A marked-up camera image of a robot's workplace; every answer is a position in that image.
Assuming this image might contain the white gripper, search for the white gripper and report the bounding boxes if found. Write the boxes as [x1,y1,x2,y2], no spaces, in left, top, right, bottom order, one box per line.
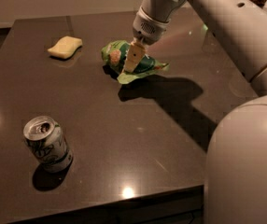
[123,7,168,73]

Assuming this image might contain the green rice chip bag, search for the green rice chip bag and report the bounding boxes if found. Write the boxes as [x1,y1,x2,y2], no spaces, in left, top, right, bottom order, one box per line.
[101,40,169,84]

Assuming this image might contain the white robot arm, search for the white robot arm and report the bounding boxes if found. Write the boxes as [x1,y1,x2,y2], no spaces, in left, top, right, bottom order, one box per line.
[125,0,267,224]

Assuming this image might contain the silver green 7up can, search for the silver green 7up can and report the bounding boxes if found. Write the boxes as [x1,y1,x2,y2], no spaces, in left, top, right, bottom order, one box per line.
[23,116,73,173]

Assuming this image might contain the yellow sponge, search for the yellow sponge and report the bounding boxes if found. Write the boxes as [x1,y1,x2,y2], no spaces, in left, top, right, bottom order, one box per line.
[48,36,82,59]

